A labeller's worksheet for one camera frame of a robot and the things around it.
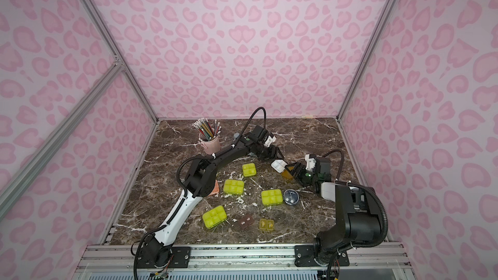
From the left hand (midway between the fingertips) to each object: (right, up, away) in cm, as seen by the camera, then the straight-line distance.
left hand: (282, 159), depth 97 cm
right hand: (+3, -4, -6) cm, 8 cm away
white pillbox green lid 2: (-6, -16, -9) cm, 19 cm away
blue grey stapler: (-24, +12, +8) cm, 28 cm away
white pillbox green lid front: (-31, -22, -15) cm, 41 cm away
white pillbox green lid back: (-17, -6, +1) cm, 18 cm away
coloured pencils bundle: (-38, +15, +4) cm, 41 cm away
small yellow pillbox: (-9, -25, -17) cm, 31 cm away
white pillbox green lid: (-24, -12, -6) cm, 28 cm away
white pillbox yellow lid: (-1, -4, +1) cm, 4 cm away
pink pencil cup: (-36, +6, +1) cm, 36 cm away
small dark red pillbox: (-18, -24, -17) cm, 34 cm away
